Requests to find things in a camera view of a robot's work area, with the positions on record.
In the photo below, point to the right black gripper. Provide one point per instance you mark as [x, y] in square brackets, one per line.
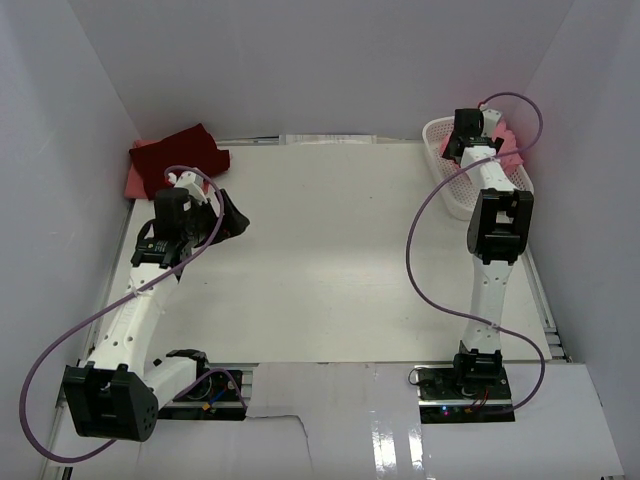
[449, 154]

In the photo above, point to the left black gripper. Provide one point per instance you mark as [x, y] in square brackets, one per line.
[234, 222]

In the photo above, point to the folded salmon t shirt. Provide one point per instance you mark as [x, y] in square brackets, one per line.
[134, 188]

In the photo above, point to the pink t shirt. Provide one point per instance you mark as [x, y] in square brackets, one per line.
[509, 163]

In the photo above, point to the folded dark red t shirt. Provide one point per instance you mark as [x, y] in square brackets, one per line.
[193, 147]

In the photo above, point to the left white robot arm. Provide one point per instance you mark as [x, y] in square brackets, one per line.
[117, 394]

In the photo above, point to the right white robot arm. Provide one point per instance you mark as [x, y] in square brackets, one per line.
[496, 237]

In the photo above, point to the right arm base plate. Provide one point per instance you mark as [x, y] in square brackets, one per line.
[442, 401]

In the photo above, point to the white paper sheet front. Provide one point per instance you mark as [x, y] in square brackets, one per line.
[361, 421]

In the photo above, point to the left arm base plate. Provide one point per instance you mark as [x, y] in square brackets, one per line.
[216, 399]

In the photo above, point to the white perforated plastic basket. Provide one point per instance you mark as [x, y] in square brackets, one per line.
[459, 195]

